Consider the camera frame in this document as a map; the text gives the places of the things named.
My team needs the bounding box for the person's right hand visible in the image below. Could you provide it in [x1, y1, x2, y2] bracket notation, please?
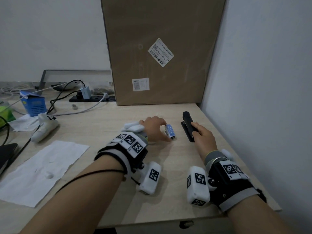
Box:
[190, 121, 218, 160]

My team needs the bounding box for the person's left hand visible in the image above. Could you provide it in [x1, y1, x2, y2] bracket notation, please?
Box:
[139, 116, 172, 143]

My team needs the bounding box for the blue dotted staples box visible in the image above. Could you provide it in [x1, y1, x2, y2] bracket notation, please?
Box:
[165, 123, 176, 141]

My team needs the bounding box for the black stapler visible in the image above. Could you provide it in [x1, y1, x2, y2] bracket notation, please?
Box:
[180, 111, 201, 143]

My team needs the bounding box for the person's right forearm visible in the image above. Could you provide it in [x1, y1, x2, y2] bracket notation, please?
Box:
[227, 195, 295, 234]

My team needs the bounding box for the person's left forearm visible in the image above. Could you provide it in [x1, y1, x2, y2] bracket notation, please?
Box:
[19, 157, 125, 234]

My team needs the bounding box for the grey wrist cuff lime trim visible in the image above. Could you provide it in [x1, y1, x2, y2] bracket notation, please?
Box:
[204, 150, 228, 166]
[136, 133, 149, 147]

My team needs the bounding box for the large brown cardboard box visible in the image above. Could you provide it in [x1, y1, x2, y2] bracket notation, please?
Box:
[100, 0, 227, 106]

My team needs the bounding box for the black power strip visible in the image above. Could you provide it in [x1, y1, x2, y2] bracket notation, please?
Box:
[69, 95, 116, 103]

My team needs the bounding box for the clear bag of grey bits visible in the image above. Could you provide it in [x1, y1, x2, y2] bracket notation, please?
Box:
[89, 86, 114, 94]

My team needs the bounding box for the white charger adapter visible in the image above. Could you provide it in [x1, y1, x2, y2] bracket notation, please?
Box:
[80, 87, 92, 100]

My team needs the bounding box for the white desk drawer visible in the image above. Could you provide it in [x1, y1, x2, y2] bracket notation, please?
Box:
[97, 215, 234, 234]

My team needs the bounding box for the white game controller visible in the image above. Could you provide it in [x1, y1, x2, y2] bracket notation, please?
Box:
[31, 113, 60, 143]

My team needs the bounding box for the blue carton box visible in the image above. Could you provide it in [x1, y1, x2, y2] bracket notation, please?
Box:
[20, 90, 47, 117]

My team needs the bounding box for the white tissue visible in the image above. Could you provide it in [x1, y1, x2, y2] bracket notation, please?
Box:
[8, 114, 41, 132]

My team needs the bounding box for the white paper sheet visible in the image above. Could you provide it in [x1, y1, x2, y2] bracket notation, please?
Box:
[0, 140, 90, 208]

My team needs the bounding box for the green tissue pack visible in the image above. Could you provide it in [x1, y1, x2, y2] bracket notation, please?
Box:
[0, 104, 16, 127]

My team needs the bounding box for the black phone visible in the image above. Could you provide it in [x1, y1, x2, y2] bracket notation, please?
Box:
[0, 143, 19, 178]

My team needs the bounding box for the white cable with plug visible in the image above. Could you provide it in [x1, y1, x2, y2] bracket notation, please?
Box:
[51, 92, 109, 117]

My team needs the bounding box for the thin black rig cable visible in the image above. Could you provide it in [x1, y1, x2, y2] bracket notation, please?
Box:
[55, 169, 127, 195]

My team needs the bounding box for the black cable with plug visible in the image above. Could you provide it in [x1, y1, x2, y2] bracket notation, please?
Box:
[46, 80, 86, 114]

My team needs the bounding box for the thin white cable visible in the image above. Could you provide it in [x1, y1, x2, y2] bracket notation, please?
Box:
[8, 81, 82, 108]

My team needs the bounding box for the black controller cable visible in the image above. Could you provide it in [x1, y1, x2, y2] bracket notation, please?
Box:
[0, 125, 42, 179]

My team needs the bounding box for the black looped cable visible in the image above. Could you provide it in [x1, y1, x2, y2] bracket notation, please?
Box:
[0, 115, 10, 147]

